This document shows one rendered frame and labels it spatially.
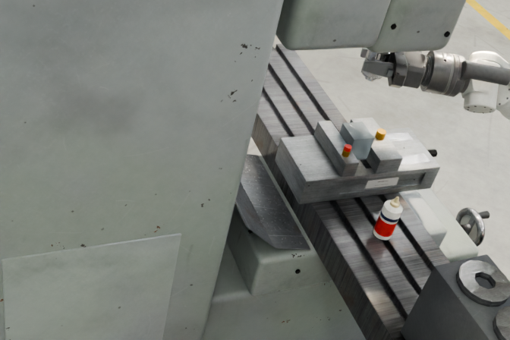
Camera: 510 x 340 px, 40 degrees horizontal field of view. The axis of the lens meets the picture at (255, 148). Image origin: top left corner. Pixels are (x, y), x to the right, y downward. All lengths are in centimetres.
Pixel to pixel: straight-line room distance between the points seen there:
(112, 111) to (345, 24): 44
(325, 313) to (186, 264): 57
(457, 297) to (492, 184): 230
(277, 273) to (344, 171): 27
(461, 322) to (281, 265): 47
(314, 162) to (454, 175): 193
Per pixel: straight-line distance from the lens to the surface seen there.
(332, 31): 123
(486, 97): 152
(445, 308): 125
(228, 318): 164
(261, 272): 153
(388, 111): 369
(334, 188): 154
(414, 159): 166
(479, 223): 210
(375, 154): 156
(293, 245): 153
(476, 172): 351
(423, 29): 137
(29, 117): 101
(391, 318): 139
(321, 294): 172
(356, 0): 122
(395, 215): 148
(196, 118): 108
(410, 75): 147
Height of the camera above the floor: 195
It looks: 38 degrees down
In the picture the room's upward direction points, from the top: 14 degrees clockwise
